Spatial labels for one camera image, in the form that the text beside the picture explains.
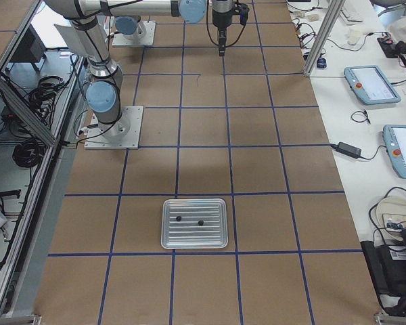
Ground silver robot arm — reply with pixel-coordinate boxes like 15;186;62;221
46;1;235;140
114;16;146;41

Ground silver ribbed metal tray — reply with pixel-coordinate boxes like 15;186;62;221
160;198;229;249

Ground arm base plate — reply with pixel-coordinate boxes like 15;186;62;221
112;16;156;47
84;106;143;150

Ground blue teach pendant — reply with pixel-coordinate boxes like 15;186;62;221
344;65;401;105
382;125;406;179

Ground black power adapter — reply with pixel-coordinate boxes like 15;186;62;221
337;142;361;159

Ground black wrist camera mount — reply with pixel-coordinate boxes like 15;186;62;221
236;3;250;26

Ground blue teach pendant near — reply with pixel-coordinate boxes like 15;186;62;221
382;125;406;179

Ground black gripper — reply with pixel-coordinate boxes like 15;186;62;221
212;0;232;56

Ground aluminium frame post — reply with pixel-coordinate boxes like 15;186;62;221
303;0;345;77

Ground blue teach pendant far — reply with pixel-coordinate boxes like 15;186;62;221
344;65;401;105

